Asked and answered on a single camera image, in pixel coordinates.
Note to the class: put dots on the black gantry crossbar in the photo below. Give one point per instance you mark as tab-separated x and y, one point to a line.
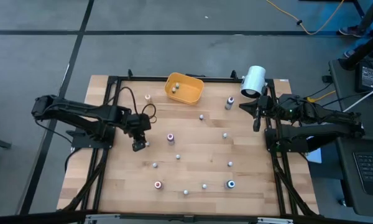
34	217

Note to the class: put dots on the red-ringed bottle cap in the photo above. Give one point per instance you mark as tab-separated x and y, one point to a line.
158	185

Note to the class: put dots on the white rod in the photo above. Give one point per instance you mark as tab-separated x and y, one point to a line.
365	97

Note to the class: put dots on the black desk with power supply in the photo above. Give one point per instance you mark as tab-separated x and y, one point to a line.
342	74

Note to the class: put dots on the person's shoe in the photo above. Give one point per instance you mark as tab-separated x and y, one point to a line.
349	31
349	53

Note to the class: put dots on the blue-ringed bottle cap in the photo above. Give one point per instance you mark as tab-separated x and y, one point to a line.
230	184

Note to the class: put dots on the small dropper bottle blue label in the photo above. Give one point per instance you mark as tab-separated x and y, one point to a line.
154	165

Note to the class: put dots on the black diagonal pole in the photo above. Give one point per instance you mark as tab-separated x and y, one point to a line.
360	53

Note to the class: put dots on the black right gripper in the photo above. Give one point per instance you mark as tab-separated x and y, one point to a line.
264	107

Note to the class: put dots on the large pink food coloring bottle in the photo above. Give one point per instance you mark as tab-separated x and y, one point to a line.
170	137

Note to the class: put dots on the black labelled power supply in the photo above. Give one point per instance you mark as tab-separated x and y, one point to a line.
367	77

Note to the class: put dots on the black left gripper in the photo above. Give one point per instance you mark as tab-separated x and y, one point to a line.
140	123

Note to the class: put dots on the silver aluminium bracket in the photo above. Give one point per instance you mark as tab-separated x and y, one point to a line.
275	221
102	219

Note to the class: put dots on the small dropper bottle red label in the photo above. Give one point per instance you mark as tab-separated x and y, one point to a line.
178	156

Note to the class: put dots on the white paper sheet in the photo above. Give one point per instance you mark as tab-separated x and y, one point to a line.
315	157

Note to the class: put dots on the yellow plastic bin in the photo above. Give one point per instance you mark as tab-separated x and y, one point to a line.
191	93

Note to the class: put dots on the person's leg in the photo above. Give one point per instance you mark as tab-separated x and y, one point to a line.
368	18

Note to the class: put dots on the black aluminium table frame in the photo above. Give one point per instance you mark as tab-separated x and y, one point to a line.
143	78

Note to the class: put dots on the large purple food coloring bottle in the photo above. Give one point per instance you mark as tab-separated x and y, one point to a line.
229	104

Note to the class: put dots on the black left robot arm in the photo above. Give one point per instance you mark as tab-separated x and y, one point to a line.
81	110

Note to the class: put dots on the black desk with laptop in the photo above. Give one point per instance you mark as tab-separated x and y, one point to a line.
348	186

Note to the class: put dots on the white cylindrical lamp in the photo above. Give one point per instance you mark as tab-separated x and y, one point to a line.
255	79

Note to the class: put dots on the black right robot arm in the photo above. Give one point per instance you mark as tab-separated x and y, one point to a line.
314	113

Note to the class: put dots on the black wall plug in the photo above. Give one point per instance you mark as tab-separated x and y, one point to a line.
327	78

